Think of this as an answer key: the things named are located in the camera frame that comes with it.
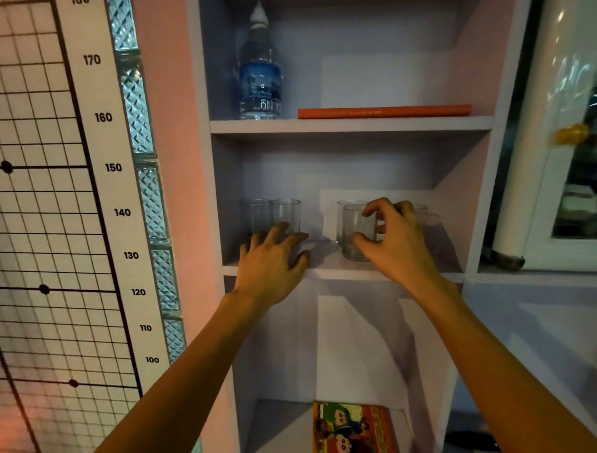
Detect black flat object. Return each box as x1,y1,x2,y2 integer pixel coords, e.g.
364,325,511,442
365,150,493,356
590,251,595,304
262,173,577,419
444,430,502,453

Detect person's right forearm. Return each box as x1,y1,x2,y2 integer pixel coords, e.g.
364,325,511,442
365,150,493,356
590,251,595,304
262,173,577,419
410,274,597,453

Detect person's left forearm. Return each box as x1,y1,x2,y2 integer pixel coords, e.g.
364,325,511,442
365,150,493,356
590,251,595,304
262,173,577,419
95,290,272,453

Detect clear drinking glass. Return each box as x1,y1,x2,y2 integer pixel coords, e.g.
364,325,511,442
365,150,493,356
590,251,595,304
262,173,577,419
336,200,370,245
342,204,379,262
240,199,272,240
271,199,302,235

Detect person's left hand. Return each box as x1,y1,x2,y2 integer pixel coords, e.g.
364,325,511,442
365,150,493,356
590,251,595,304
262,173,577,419
232,222,311,309

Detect black wire grid panel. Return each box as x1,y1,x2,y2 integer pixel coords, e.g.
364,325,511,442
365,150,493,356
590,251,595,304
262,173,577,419
0,0,143,453

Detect yellow knob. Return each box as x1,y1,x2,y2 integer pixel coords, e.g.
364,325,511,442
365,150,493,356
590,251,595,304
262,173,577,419
553,123,591,146

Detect white glass-door cabinet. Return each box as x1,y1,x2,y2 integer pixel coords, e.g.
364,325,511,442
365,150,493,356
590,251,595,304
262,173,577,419
522,0,597,273

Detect blue label water bottle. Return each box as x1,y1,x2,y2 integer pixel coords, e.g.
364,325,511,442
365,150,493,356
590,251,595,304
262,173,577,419
238,0,283,120

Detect white rolled paper tube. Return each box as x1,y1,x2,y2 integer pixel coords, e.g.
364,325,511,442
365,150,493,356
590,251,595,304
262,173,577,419
492,0,581,272

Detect pale open shelf unit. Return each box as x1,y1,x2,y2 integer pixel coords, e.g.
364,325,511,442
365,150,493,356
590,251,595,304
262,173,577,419
187,0,532,453

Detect thin orange book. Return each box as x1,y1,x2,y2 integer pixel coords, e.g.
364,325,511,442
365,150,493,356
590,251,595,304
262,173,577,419
298,105,473,119

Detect colourful cartoon comic book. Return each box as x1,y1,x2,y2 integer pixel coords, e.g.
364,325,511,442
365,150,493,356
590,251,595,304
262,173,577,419
312,401,401,453

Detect person's right hand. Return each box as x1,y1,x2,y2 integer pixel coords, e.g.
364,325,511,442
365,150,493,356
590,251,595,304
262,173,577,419
353,198,449,297

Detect column of glass blocks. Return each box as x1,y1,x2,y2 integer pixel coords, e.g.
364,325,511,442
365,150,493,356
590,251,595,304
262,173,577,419
105,0,187,365

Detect white height measuring chart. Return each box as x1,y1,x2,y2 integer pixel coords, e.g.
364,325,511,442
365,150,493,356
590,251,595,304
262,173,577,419
55,0,172,397

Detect clear glass mug with handle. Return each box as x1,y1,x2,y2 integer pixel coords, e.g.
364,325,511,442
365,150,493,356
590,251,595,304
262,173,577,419
412,204,442,230

